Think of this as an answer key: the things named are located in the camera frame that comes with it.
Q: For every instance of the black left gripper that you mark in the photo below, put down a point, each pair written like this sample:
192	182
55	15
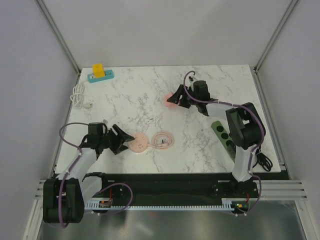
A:
115	151

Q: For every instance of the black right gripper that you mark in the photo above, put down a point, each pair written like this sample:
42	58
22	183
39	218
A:
175	97

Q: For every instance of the pink round power socket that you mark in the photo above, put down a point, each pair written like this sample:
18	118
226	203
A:
139	144

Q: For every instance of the green power strip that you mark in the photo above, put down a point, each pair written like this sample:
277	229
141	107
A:
225	139

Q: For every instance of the yellow cube plug adapter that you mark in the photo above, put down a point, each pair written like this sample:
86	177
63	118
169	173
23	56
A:
98	70

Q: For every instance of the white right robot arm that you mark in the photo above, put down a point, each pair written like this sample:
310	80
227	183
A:
244	123

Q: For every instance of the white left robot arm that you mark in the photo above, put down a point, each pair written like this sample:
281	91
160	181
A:
65	196

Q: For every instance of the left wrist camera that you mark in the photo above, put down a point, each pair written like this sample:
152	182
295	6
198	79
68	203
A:
192	80

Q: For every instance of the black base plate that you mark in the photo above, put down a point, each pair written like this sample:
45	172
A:
220	185

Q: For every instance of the white cable duct rail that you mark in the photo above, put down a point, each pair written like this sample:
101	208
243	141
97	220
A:
97	205

